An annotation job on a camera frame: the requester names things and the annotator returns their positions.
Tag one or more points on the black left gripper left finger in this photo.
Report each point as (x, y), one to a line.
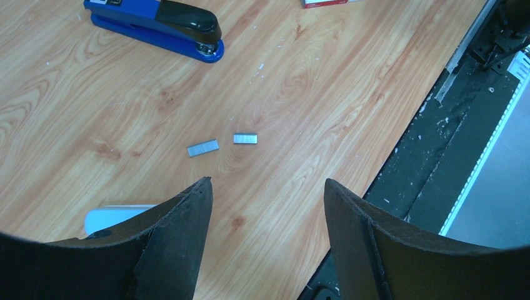
(154, 255)

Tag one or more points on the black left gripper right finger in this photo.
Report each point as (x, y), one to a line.
(380, 256)

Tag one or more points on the blue black stapler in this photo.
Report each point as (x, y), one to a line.
(181, 28)

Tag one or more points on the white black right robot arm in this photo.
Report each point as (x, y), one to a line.
(504, 32)

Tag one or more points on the staple box with staples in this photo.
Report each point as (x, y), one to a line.
(306, 4)

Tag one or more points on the left staple strip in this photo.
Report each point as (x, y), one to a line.
(202, 148)

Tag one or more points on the staple strip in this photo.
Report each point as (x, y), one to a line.
(245, 138)
(202, 148)

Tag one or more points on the right staple strip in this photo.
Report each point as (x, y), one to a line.
(245, 138)

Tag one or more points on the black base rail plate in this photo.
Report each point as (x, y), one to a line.
(461, 168)

